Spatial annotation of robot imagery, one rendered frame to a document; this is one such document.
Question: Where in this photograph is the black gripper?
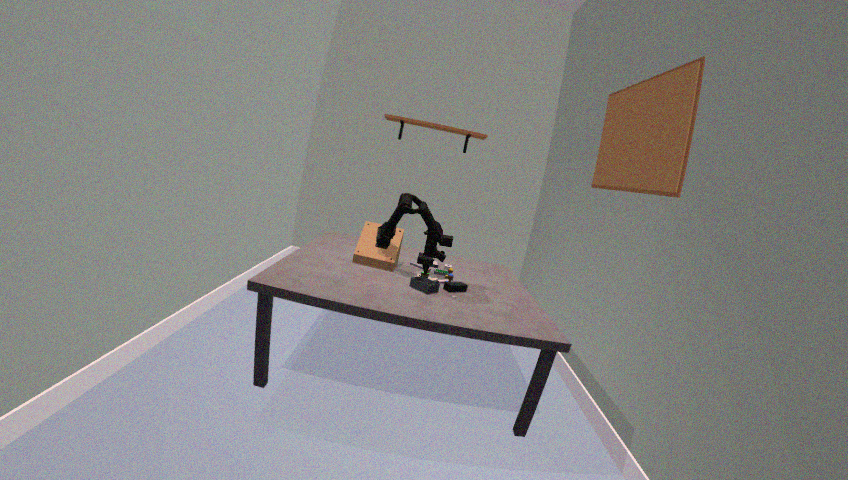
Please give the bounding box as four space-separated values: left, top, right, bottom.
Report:
420 244 437 274

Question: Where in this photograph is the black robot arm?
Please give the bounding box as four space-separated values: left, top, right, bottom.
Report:
375 193 453 262

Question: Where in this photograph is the black rectangular pad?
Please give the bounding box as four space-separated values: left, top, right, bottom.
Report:
443 282 468 293

